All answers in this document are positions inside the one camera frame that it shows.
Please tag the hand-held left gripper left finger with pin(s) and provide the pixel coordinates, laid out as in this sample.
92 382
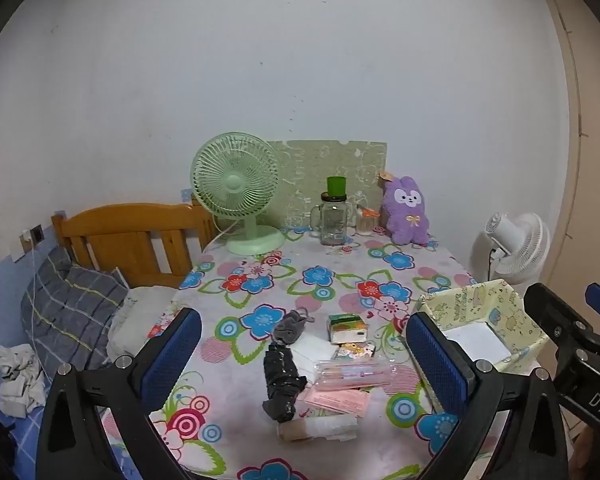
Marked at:
172 355

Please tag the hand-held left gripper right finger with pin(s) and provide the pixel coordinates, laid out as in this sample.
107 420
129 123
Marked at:
437 360

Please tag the yellow fabric storage box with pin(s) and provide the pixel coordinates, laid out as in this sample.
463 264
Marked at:
510 310

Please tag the green tissue pack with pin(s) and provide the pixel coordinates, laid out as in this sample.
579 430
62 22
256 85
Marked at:
347 330

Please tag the white paper sheet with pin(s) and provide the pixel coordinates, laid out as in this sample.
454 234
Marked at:
472 342

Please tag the white printed quilt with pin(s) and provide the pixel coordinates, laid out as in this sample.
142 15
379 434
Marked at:
140 310

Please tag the white standing fan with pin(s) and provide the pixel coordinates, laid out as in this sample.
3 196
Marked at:
525 245

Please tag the cartoon print tissue pack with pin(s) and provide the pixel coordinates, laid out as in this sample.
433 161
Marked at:
355 350

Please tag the clear pencil case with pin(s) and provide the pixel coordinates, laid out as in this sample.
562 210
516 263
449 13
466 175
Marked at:
355 375

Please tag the black plastic bag bundle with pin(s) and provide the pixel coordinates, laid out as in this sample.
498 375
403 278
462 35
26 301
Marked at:
280 375

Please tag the grey plaid pillow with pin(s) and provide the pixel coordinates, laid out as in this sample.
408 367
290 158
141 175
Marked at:
75 305

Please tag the pink paper card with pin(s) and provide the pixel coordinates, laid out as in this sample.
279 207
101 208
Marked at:
335 401

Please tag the white tissue sheet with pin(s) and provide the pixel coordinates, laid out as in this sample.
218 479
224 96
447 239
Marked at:
315 352

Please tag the toilet paper roll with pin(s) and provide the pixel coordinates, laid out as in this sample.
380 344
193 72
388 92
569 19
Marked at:
320 429

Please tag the floral tablecloth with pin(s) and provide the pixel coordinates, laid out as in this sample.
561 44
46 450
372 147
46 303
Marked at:
330 270

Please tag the purple plush bunny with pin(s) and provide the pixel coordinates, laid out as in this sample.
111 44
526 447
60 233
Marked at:
405 220

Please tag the wooden bed headboard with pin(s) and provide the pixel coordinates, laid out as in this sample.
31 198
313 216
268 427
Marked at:
120 220

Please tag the cotton swab container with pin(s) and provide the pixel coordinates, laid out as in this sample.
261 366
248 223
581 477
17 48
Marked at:
366 225

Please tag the white crumpled cloth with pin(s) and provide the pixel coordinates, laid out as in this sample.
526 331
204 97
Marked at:
17 385

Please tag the blue bed sheet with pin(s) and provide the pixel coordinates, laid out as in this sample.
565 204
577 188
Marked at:
25 440

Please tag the green desk fan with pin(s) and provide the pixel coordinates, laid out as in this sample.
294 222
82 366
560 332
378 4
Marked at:
235 182

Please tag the beige door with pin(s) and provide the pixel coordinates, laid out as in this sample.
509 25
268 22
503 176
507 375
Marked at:
575 110

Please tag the green patterned board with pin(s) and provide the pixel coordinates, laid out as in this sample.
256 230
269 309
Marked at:
320 160

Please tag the blue wall sticker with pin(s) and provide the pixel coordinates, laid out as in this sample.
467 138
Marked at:
186 194

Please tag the wall outlet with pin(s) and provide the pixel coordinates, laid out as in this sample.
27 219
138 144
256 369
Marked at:
37 233

